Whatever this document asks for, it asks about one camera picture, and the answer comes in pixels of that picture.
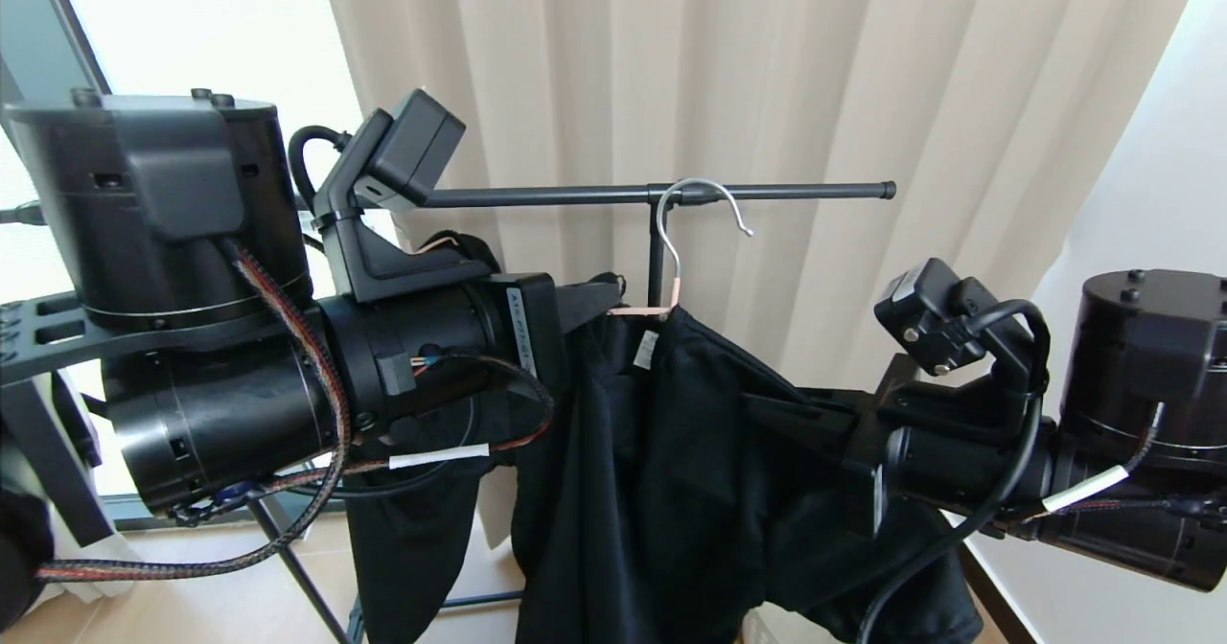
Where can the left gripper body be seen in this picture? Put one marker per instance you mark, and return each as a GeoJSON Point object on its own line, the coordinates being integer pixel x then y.
{"type": "Point", "coordinates": [240, 404]}

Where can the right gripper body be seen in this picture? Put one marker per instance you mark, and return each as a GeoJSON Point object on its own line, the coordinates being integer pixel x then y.
{"type": "Point", "coordinates": [959, 467]}

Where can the black t-shirt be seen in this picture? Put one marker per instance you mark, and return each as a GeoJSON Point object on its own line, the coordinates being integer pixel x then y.
{"type": "Point", "coordinates": [671, 491]}

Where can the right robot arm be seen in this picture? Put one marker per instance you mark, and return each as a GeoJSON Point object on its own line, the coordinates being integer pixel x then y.
{"type": "Point", "coordinates": [1150, 356]}

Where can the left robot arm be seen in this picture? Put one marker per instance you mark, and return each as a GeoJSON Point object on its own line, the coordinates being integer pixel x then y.
{"type": "Point", "coordinates": [173, 203]}

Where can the black clothes rack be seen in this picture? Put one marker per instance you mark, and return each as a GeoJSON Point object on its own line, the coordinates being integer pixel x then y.
{"type": "Point", "coordinates": [575, 195]}

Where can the window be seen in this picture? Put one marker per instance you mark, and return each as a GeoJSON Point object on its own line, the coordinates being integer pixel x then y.
{"type": "Point", "coordinates": [192, 31]}

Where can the beige curtain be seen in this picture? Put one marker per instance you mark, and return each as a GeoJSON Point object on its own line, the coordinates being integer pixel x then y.
{"type": "Point", "coordinates": [815, 69]}

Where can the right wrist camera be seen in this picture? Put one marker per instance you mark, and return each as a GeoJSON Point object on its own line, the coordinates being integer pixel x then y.
{"type": "Point", "coordinates": [925, 323]}

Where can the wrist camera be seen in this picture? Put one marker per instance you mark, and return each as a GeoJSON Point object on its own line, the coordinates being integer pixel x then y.
{"type": "Point", "coordinates": [925, 323]}
{"type": "Point", "coordinates": [412, 146]}

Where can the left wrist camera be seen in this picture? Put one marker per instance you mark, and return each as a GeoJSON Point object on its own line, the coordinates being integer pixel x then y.
{"type": "Point", "coordinates": [412, 146]}

